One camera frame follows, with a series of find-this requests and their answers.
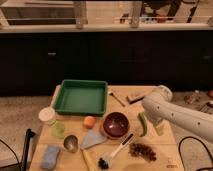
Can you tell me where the green plastic tray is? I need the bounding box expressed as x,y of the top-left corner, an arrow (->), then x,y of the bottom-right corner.
54,79 -> 108,117

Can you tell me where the blue sponge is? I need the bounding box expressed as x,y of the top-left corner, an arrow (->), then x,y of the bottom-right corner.
40,145 -> 60,170

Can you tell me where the green pepper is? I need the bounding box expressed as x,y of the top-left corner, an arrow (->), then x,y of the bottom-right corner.
138,112 -> 147,137

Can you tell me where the metal cup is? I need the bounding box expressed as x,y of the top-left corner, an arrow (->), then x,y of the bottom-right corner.
63,135 -> 78,153

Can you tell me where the dark red bowl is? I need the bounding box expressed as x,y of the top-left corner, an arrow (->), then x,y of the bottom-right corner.
102,112 -> 129,139

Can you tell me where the yellow banana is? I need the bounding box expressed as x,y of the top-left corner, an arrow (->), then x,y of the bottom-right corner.
82,150 -> 98,171

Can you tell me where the grey cloth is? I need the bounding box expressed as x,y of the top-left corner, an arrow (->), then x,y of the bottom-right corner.
80,130 -> 107,149

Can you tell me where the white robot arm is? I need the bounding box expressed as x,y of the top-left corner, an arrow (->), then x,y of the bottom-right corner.
142,85 -> 213,143

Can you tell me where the brown grape bunch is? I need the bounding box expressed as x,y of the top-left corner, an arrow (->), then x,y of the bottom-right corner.
129,143 -> 157,161

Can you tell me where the black cable right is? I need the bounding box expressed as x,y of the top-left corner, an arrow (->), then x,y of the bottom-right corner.
177,136 -> 213,171

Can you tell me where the white dish brush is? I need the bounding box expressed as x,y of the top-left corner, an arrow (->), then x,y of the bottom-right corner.
98,133 -> 134,170

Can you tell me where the orange fruit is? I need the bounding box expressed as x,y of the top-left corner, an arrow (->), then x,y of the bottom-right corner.
83,116 -> 96,129

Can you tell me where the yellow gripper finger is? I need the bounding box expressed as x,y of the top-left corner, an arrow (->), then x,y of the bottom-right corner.
154,121 -> 164,136

